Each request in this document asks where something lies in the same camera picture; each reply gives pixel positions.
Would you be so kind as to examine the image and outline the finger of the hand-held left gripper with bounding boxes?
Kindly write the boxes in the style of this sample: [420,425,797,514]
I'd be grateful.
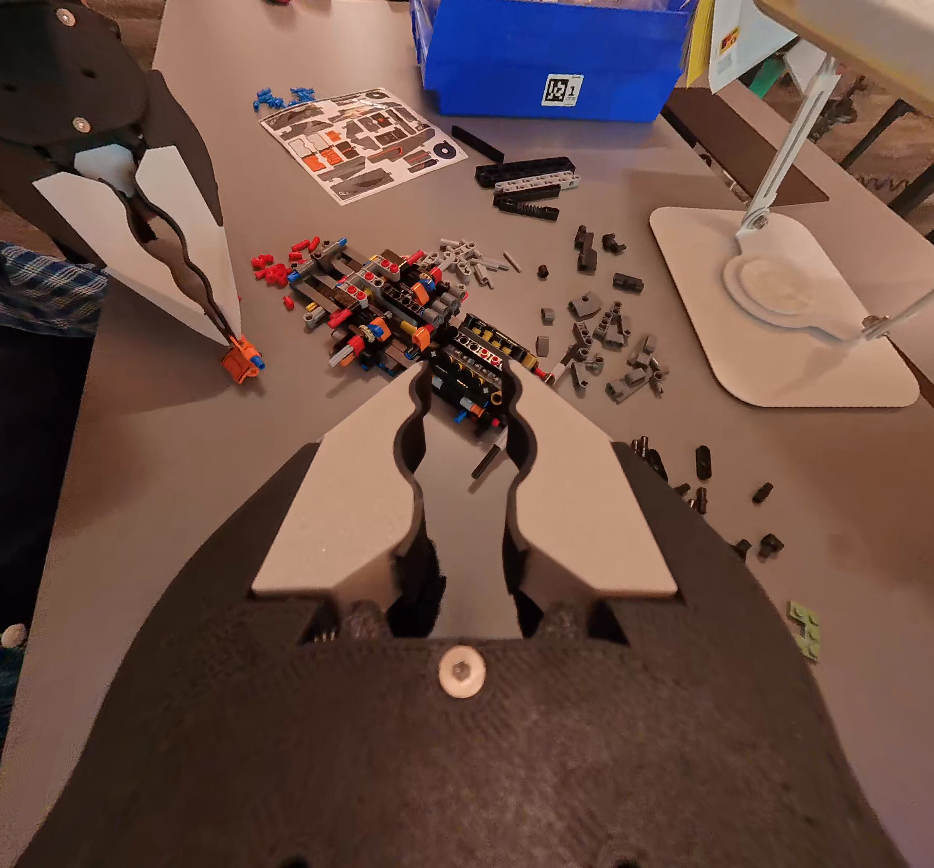
[73,144,243,342]
[33,171,234,345]

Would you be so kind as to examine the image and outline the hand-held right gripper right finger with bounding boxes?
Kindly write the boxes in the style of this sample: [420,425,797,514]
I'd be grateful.
[505,359,681,601]

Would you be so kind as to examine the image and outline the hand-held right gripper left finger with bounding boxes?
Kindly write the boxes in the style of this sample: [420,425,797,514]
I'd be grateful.
[250,362,433,601]

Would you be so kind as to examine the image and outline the orange lego piece with blue pin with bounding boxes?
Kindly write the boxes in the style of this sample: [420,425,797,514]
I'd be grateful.
[222,336,265,385]

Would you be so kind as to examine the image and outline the multicolour lego chassis assembly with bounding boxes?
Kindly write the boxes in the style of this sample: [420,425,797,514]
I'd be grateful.
[288,235,544,440]

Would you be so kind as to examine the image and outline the pile of red lego pins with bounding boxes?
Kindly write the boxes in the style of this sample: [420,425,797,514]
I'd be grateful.
[251,235,323,311]

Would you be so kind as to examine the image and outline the pile of black lego pieces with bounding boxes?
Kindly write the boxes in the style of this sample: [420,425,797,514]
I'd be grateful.
[629,436,788,561]

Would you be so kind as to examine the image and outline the lego sticker sheet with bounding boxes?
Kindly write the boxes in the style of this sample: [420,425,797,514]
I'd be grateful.
[260,86,469,207]

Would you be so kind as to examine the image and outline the green lego plate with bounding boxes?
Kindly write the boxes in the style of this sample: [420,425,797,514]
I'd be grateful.
[787,600,822,662]

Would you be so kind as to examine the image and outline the long black lego axle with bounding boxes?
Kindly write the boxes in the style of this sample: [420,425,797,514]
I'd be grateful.
[451,125,506,163]

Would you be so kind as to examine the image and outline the grey lego beam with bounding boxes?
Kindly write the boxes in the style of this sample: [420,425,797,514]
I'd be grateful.
[495,171,582,199]

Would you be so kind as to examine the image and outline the black lego beam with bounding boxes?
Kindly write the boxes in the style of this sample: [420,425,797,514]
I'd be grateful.
[476,157,581,189]

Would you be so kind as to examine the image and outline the lego instruction booklet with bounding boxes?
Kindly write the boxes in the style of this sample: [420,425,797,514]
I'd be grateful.
[682,0,800,94]

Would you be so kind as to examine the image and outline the pile of dark grey pieces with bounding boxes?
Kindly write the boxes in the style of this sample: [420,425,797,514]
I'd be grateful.
[535,290,668,404]

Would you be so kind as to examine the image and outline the person's dark pants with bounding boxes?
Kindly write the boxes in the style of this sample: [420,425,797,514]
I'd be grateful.
[0,324,99,636]

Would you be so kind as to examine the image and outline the pile of light grey connectors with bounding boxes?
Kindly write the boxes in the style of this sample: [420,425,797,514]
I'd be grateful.
[436,235,522,287]

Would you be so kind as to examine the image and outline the blue plastic bin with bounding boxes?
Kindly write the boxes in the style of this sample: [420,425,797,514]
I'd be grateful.
[411,0,693,124]

